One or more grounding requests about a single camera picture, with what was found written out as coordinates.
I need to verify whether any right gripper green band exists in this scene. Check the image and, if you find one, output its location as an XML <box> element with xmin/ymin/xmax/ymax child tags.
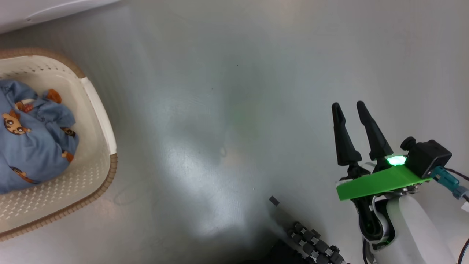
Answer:
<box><xmin>331</xmin><ymin>100</ymin><xmax>433</xmax><ymax>201</ymax></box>

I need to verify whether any blue cartoon print garment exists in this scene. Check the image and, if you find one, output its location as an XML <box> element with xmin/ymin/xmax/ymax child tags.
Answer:
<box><xmin>0</xmin><ymin>80</ymin><xmax>79</xmax><ymax>195</ymax></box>

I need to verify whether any cream perforated laundry basket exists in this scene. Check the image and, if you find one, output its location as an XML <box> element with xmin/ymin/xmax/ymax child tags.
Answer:
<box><xmin>0</xmin><ymin>48</ymin><xmax>118</xmax><ymax>242</ymax></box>

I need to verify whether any white front-load washing machine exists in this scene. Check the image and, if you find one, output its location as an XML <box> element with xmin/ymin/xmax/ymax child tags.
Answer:
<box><xmin>0</xmin><ymin>0</ymin><xmax>121</xmax><ymax>34</ymax></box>

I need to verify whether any black ribbed cable chain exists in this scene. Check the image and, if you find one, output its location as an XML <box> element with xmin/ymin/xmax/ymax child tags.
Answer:
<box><xmin>287</xmin><ymin>221</ymin><xmax>347</xmax><ymax>264</ymax></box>

